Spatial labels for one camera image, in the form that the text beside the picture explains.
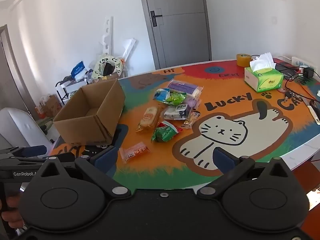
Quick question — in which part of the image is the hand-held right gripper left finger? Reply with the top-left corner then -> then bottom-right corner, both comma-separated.
37,145 -> 132,200

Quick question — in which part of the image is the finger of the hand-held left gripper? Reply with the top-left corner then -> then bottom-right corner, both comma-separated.
0,146 -> 47,157
0,156 -> 50,165

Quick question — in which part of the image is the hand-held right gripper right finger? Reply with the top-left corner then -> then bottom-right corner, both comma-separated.
197,147 -> 293,200

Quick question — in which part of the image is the small red snack packet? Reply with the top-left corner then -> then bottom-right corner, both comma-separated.
119,141 -> 150,164

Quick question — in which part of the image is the large cardboard box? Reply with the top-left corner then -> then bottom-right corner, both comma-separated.
52,78 -> 125,146

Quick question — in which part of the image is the black and white snack packet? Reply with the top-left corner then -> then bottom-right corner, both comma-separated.
164,104 -> 193,121

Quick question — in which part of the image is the purple and white snack packet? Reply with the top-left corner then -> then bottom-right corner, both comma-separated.
167,79 -> 203,98

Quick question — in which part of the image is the blue and white snack packet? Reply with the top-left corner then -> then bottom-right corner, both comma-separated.
153,88 -> 173,103

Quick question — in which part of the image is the person's left hand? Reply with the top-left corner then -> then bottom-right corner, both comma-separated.
0,196 -> 24,231

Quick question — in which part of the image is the brown box with orange print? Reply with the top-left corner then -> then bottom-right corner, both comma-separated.
35,94 -> 62,118

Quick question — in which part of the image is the small yellow snack packet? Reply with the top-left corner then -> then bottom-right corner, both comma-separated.
184,111 -> 201,129

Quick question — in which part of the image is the beige bread packet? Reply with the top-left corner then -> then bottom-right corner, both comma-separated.
136,106 -> 163,133

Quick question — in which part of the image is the green and red snack packet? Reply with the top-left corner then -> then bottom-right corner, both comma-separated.
151,120 -> 183,143

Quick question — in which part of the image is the colourful cat print table mat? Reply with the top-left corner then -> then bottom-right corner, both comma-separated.
49,59 -> 320,189

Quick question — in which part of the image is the small pale purple snack packet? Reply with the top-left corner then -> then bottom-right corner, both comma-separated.
184,97 -> 202,110

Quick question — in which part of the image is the black shoe rack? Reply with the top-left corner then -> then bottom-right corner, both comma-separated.
55,79 -> 88,105

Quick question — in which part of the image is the round green snack packet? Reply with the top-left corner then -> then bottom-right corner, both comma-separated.
164,92 -> 187,105

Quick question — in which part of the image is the small open cardboard box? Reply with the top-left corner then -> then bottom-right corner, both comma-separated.
94,72 -> 120,82

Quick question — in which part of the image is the green tissue box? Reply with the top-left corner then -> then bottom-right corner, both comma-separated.
244,52 -> 284,93

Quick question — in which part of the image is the bunch of keys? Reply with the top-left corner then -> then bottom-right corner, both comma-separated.
284,91 -> 304,100

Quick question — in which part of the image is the blue and white bag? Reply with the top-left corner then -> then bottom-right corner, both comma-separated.
71,61 -> 87,79

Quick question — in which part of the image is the yellow tape roll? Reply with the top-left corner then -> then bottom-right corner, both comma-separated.
236,53 -> 253,67

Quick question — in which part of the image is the red and black flat case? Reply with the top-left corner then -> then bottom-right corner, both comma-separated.
272,57 -> 300,77

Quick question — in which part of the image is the short white plastic board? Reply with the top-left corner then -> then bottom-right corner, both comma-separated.
121,39 -> 137,63

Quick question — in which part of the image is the tall white plastic board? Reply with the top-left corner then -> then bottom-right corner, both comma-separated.
99,16 -> 114,58

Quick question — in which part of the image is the white power strip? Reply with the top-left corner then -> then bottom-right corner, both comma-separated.
291,56 -> 315,69

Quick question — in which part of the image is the grey door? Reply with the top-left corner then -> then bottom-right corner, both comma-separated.
137,0 -> 212,70

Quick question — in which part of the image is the brown door frame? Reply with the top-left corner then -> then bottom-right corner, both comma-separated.
0,25 -> 38,113

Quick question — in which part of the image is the white handled tool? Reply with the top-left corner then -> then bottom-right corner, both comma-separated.
307,100 -> 320,125

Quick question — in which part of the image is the black cable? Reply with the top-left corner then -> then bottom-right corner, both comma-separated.
282,73 -> 320,100

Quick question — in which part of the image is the black door handle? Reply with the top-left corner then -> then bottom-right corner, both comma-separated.
149,10 -> 163,27

